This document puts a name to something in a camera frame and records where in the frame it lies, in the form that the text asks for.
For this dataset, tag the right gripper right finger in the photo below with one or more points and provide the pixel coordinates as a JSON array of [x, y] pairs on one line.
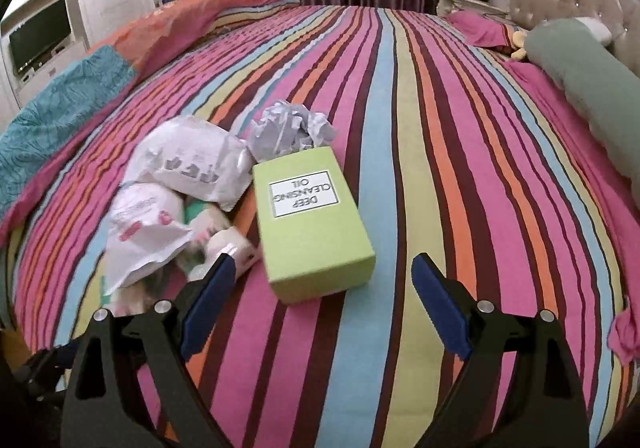
[[518, 385]]

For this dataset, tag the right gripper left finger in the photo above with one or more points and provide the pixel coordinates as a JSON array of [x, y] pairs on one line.
[[104, 404]]

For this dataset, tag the green cleansing oil box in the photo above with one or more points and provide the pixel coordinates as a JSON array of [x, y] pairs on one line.
[[313, 240]]

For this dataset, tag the green long plush pillow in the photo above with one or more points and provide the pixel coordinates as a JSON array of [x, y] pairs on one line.
[[574, 53]]

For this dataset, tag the white ornate nightstand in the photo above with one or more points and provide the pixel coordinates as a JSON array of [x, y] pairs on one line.
[[445, 7]]

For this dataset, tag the striped colourful bed sheet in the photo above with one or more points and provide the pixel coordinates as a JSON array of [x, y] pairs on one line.
[[431, 170]]

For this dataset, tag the teal orange folded quilt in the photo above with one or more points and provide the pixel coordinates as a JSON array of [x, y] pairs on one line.
[[43, 136]]

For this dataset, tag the green tissue packet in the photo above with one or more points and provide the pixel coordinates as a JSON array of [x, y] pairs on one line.
[[213, 235]]

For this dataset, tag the black television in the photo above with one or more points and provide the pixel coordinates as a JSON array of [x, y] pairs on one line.
[[38, 35]]

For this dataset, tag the yellow plush toy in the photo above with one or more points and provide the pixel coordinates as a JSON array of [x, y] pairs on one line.
[[518, 38]]

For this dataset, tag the white plastic bag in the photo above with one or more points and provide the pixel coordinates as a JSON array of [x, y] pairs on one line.
[[183, 157]]

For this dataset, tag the pink pillow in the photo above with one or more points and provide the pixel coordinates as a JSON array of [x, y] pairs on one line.
[[582, 176]]

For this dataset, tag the paper ball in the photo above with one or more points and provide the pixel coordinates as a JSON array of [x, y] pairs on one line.
[[287, 128]]

